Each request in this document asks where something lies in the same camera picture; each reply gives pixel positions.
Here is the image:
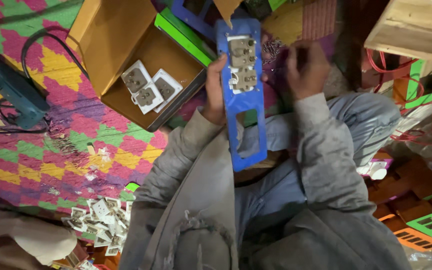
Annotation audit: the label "pile of white socket modules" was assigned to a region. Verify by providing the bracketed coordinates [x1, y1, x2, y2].
[61, 196, 135, 258]

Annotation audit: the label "black power cable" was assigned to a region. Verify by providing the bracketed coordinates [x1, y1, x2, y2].
[0, 31, 90, 135]

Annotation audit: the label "white plastic plug part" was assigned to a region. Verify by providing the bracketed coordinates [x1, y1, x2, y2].
[356, 160, 389, 181]

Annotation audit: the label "pile of metal screws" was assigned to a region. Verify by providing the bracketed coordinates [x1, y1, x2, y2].
[262, 38, 287, 65]

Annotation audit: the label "green plastic switchboard panel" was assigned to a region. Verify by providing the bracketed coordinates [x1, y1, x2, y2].
[154, 7, 217, 68]

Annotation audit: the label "person's right hand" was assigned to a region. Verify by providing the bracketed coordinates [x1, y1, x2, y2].
[286, 39, 331, 101]

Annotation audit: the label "brown cardboard box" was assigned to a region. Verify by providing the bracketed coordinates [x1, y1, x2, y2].
[65, 0, 208, 133]

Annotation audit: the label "person's blue jeans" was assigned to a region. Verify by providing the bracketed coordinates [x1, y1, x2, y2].
[235, 92, 402, 241]

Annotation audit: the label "brown corrugated board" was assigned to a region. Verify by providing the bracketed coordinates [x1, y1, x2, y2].
[301, 0, 337, 42]

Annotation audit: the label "teal electric drill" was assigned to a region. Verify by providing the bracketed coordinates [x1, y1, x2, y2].
[0, 39, 51, 130]

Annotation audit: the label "tangle of red wires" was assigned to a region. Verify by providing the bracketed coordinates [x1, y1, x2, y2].
[366, 49, 432, 147]

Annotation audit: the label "person's left hand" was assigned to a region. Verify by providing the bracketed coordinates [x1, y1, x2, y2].
[201, 53, 229, 126]

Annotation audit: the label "wooden crate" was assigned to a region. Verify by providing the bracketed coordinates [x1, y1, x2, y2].
[364, 0, 432, 67]

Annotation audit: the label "white socket module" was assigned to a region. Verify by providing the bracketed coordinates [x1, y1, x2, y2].
[229, 67, 259, 95]
[131, 83, 165, 115]
[121, 59, 153, 94]
[226, 35, 257, 69]
[151, 68, 184, 113]

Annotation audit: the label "green plastic frame panel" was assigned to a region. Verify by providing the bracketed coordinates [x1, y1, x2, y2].
[404, 58, 432, 110]

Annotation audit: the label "heap of orange green panels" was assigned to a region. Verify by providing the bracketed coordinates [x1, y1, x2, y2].
[364, 150, 432, 253]

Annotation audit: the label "blue plastic switchboard panel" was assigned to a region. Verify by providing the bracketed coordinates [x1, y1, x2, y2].
[215, 18, 269, 173]

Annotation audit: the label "blue plastic frame panel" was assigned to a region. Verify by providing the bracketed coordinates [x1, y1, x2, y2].
[170, 0, 218, 40]

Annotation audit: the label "colourful zigzag woven mat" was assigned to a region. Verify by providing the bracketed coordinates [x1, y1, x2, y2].
[0, 0, 209, 241]

